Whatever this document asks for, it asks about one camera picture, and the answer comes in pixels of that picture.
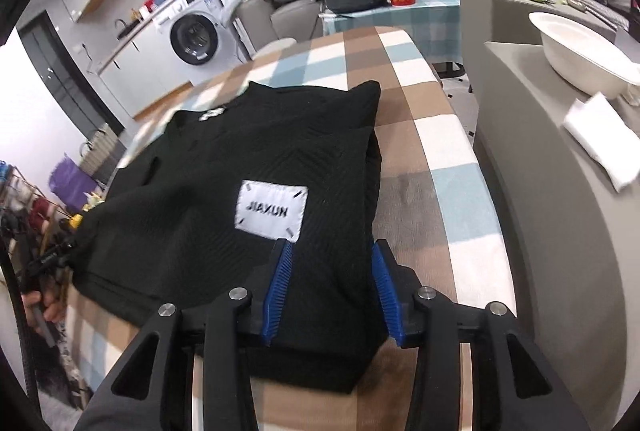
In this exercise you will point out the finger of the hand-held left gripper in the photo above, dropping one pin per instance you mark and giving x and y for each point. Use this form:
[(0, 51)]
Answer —
[(47, 261)]

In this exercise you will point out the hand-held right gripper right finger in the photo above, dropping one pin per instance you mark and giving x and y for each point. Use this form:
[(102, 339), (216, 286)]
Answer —
[(390, 296)]

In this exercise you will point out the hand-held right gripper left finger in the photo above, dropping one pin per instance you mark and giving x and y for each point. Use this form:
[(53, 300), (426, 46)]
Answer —
[(277, 296)]

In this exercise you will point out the black knit sweater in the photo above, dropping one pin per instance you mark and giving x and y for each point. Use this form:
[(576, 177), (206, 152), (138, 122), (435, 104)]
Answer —
[(175, 221)]

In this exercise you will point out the person's left hand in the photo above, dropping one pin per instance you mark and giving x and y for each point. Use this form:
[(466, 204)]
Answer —
[(50, 308)]

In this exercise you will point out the purple bag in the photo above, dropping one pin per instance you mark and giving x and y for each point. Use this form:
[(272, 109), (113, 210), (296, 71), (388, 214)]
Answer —
[(70, 183)]

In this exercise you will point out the woven laundry basket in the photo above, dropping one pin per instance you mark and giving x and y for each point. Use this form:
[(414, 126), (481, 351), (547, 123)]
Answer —
[(102, 156)]

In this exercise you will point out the checkered tablecloth table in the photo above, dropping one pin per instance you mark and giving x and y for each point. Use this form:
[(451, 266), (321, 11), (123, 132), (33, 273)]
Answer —
[(440, 151)]

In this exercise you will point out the grey bedside cabinet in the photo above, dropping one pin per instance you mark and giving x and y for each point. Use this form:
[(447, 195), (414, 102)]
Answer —
[(550, 236), (500, 6)]

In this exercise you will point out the dark glass door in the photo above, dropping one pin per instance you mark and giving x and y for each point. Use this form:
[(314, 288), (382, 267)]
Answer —
[(60, 71)]

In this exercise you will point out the white kitchen base cabinet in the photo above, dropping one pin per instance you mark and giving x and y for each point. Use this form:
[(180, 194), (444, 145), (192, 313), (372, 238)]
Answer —
[(145, 76)]

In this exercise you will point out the black kitchen faucet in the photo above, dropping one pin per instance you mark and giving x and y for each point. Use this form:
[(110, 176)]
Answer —
[(121, 26)]

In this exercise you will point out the white round stool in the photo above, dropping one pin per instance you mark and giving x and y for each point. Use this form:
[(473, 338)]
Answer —
[(275, 46)]

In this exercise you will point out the white folded cloth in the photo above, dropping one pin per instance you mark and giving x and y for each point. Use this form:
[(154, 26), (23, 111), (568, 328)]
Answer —
[(600, 136)]

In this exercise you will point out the white washing machine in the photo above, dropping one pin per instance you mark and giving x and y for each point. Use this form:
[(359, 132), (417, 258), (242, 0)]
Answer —
[(192, 38)]

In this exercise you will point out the teal checked side table cloth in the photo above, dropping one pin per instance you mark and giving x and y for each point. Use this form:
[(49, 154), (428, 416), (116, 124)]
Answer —
[(430, 26)]

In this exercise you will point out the white plastic basin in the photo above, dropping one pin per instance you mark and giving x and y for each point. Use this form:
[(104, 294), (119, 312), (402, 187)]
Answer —
[(575, 56)]

